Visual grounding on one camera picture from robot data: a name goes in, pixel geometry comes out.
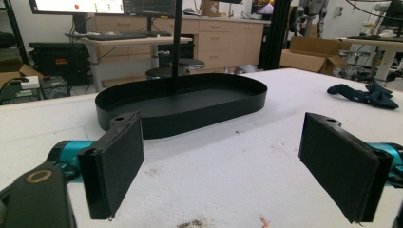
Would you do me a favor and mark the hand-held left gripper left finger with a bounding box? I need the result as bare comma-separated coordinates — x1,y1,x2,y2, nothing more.
47,111,145,221

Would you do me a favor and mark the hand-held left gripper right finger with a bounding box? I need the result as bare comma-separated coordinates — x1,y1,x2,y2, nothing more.
297,112,403,224

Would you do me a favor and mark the dark blue cloth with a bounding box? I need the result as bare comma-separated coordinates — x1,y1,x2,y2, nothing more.
326,79,400,110

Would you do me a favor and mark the black oval metal tray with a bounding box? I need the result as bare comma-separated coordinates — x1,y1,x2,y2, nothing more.
94,72,268,141

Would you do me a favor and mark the black round stool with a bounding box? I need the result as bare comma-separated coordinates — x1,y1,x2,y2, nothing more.
144,66,174,81
178,58,206,76

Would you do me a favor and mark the open cardboard box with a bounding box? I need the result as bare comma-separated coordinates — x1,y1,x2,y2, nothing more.
279,36,352,77

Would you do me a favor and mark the black equipment case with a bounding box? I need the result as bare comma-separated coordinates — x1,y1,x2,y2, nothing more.
28,42,92,87

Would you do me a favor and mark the small white box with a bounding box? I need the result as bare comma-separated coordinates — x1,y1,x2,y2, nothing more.
20,75,41,90

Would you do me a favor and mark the light wooden desk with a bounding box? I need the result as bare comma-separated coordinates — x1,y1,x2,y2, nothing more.
83,35,194,93

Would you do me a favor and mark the light wooden work table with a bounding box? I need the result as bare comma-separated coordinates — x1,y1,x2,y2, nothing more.
336,35,403,84

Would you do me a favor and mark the black keyboard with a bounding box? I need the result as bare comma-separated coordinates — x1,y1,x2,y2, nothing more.
86,31,149,42

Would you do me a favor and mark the black upright pole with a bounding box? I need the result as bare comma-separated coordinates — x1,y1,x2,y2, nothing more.
170,0,184,96

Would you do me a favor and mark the cardboard box with flaps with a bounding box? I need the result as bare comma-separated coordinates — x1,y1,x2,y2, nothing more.
0,60,45,90

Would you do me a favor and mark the black metal stand column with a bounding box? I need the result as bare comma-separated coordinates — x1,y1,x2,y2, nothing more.
258,0,292,71

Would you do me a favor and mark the grey humanoid robot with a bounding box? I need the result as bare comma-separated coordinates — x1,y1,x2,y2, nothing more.
289,0,331,40

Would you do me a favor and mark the light wooden cabinet row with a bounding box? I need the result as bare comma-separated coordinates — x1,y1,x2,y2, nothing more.
94,14,269,74

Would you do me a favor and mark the dark-screen computer monitor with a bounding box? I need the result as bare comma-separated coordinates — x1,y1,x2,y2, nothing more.
123,0,177,17

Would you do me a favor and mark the white-screen computer monitor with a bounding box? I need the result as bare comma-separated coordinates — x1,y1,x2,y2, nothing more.
28,0,125,15

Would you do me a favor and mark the black metal rack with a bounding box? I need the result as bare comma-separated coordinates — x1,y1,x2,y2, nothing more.
0,0,30,67

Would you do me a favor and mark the small cardboard box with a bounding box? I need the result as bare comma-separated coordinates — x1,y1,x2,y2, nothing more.
201,0,228,18

